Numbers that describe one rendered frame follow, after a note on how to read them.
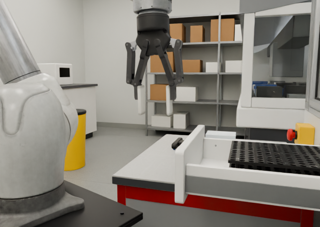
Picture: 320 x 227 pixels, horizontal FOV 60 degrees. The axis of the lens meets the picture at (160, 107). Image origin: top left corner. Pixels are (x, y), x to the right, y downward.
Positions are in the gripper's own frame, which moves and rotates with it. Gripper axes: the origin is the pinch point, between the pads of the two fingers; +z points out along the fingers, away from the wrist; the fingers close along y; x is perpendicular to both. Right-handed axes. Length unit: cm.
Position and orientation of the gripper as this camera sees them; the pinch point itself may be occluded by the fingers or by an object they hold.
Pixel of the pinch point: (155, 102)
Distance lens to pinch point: 66.4
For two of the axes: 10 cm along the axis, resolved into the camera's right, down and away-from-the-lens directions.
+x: 2.9, -1.3, 9.5
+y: 9.6, 0.1, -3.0
